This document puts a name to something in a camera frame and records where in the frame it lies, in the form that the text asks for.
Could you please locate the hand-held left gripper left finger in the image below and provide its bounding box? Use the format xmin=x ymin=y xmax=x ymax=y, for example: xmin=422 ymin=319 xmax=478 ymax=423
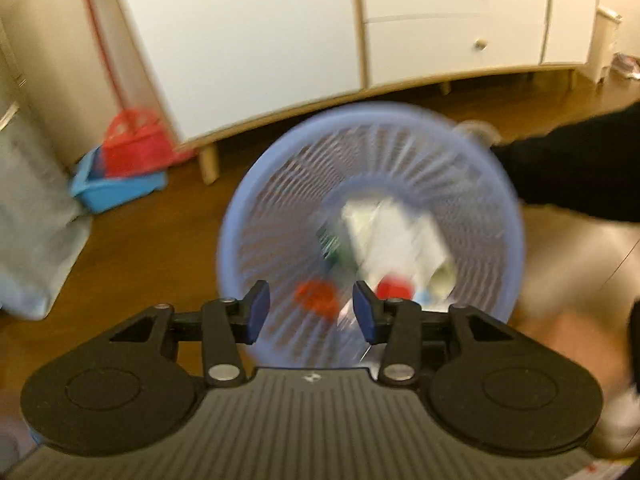
xmin=107 ymin=280 xmax=272 ymax=389

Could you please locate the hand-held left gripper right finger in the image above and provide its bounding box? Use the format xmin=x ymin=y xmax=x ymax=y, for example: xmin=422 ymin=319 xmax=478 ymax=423
xmin=352 ymin=281 xmax=507 ymax=387

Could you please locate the orange mesh ball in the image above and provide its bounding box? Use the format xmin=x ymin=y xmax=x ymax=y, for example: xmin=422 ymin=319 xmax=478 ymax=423
xmin=294 ymin=280 xmax=342 ymax=319

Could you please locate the white medicine box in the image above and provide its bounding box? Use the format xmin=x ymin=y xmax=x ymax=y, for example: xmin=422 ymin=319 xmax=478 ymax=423
xmin=344 ymin=199 xmax=453 ymax=283

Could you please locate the blue perforated plastic basket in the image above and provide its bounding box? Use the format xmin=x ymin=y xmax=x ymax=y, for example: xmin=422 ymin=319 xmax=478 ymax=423
xmin=217 ymin=101 xmax=526 ymax=368

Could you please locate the blue dustpan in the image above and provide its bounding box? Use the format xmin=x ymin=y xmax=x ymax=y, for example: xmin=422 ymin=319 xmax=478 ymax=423
xmin=69 ymin=147 xmax=169 ymax=214

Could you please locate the red broom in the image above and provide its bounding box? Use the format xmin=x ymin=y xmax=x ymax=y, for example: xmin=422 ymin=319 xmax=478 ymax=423
xmin=77 ymin=0 xmax=195 ymax=179

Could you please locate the light blue curtain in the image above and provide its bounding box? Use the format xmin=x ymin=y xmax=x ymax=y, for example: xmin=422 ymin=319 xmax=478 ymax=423
xmin=0 ymin=107 xmax=93 ymax=322

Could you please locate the person's black trouser leg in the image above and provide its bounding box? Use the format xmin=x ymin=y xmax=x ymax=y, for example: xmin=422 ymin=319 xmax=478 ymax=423
xmin=490 ymin=105 xmax=640 ymax=223

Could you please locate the white wooden cabinet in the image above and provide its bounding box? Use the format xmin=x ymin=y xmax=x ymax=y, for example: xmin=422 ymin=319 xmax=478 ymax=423
xmin=102 ymin=0 xmax=603 ymax=186

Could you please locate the small white bin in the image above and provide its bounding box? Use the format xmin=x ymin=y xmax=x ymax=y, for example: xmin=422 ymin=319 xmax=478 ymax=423
xmin=594 ymin=5 xmax=624 ymax=84

